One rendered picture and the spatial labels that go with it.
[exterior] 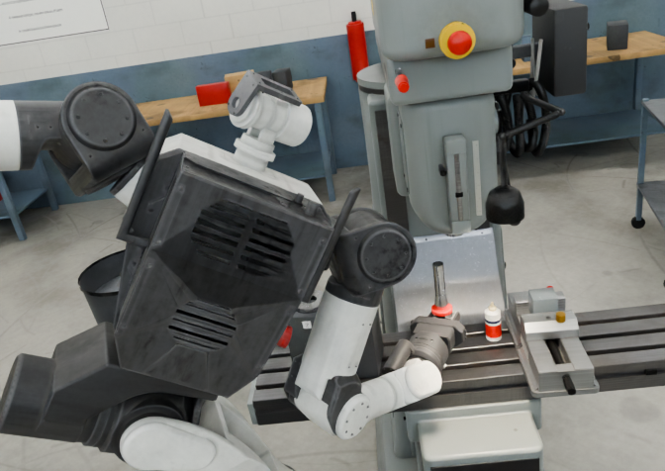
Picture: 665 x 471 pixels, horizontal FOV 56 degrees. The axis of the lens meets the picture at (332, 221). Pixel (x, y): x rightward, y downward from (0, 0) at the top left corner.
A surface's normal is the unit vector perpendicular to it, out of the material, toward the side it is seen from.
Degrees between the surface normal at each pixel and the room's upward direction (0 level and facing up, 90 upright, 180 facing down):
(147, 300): 96
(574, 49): 90
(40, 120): 68
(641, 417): 0
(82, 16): 90
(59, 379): 10
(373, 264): 79
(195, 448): 90
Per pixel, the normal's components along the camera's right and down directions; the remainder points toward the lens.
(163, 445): 0.35, 0.34
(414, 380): 0.67, -0.45
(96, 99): 0.52, -0.12
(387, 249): 0.21, 0.18
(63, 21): -0.02, 0.42
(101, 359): -0.31, -0.84
